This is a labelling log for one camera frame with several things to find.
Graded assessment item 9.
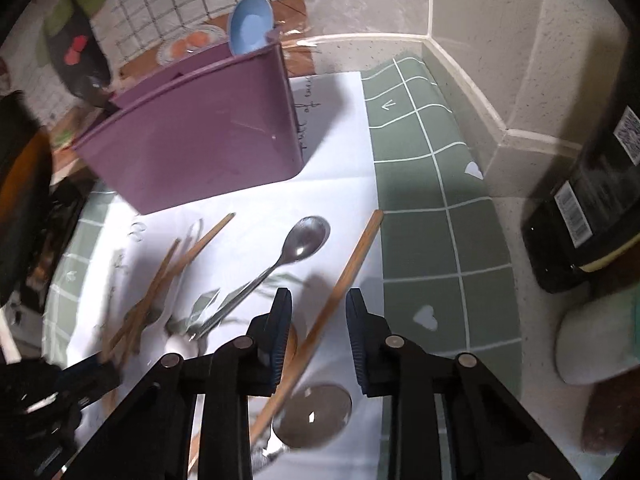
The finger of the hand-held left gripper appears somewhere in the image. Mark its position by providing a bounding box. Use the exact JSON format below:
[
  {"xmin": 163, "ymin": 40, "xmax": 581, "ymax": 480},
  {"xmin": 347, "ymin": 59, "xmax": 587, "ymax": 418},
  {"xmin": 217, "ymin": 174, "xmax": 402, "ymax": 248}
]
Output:
[
  {"xmin": 55, "ymin": 352, "xmax": 121, "ymax": 388},
  {"xmin": 67, "ymin": 379, "xmax": 121, "ymax": 411}
]

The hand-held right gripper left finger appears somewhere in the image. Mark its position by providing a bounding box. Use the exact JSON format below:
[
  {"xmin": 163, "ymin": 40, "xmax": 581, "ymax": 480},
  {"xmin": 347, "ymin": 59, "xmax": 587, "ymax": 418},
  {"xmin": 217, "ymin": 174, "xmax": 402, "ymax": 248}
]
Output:
[{"xmin": 62, "ymin": 287, "xmax": 293, "ymax": 480}]

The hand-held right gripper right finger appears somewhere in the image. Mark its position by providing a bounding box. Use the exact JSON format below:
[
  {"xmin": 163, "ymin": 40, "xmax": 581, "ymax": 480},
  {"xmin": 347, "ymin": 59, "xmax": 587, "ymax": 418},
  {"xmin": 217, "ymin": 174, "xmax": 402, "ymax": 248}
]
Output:
[{"xmin": 346, "ymin": 287, "xmax": 583, "ymax": 480}]

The white plastic spoon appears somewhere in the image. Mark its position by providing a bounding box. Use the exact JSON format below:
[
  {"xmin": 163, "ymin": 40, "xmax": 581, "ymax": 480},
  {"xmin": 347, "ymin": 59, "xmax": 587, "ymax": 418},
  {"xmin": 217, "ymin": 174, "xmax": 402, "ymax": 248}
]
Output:
[{"xmin": 165, "ymin": 332, "xmax": 208, "ymax": 361}]

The purple plastic utensil holder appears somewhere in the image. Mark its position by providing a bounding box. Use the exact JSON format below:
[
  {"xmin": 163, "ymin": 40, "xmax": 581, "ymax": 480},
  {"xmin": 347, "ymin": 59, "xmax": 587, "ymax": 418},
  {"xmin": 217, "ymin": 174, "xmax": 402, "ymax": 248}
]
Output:
[{"xmin": 70, "ymin": 30, "xmax": 306, "ymax": 216}]

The green and white printed placemat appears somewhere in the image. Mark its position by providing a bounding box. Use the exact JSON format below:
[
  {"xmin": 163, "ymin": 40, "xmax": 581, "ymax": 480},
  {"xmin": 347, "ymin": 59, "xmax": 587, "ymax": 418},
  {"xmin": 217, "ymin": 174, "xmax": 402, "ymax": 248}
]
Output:
[{"xmin": 42, "ymin": 55, "xmax": 523, "ymax": 480}]

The black pot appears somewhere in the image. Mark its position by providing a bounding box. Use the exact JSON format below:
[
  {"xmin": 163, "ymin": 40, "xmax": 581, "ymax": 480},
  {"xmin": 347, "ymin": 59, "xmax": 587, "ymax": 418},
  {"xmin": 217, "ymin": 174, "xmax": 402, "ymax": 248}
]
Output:
[{"xmin": 0, "ymin": 91, "xmax": 53, "ymax": 306}]

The pale green packet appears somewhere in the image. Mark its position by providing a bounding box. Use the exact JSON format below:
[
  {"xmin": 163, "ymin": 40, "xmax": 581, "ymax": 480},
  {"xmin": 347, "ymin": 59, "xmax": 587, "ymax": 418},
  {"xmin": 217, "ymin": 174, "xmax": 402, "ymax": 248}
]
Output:
[{"xmin": 555, "ymin": 290, "xmax": 640, "ymax": 386}]

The dark glass bottle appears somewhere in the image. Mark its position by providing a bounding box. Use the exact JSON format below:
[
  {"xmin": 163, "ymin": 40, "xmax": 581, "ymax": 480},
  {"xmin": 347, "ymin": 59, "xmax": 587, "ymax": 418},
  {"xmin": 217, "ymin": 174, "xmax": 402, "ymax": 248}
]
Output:
[{"xmin": 521, "ymin": 100, "xmax": 640, "ymax": 295}]

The brown object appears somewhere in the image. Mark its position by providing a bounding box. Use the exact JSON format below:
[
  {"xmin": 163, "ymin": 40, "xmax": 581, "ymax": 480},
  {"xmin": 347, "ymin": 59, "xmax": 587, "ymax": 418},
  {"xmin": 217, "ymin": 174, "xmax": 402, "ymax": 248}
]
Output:
[{"xmin": 582, "ymin": 375, "xmax": 640, "ymax": 456}]

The blue plate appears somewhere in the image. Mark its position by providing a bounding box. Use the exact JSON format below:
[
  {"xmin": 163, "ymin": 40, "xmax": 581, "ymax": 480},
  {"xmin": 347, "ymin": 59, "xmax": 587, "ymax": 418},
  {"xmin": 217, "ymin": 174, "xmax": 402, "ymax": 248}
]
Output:
[{"xmin": 227, "ymin": 0, "xmax": 277, "ymax": 57}]

